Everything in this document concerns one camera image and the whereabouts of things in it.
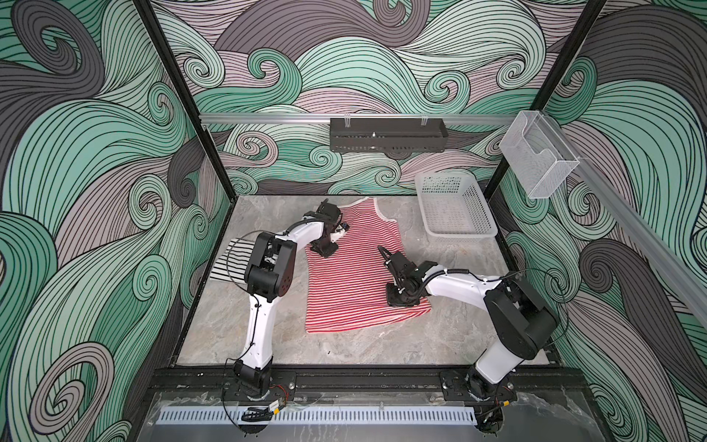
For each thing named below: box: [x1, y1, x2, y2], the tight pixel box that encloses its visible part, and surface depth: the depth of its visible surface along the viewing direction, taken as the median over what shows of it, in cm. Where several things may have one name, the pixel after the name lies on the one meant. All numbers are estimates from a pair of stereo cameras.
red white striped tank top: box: [304, 197, 432, 334], surface depth 95 cm
